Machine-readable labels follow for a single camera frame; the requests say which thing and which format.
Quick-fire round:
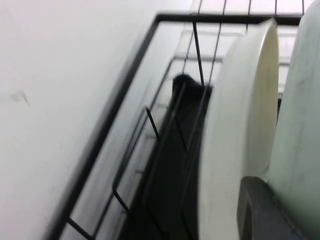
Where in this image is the black wire dish rack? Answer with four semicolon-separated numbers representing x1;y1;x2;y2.
42;9;320;240

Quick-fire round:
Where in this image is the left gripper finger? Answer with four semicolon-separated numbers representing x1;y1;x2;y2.
236;176;320;240

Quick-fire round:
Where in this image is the pale green plate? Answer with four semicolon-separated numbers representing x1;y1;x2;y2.
266;0;320;226

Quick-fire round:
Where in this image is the cream white plate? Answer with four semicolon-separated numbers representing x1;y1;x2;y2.
197;17;280;240

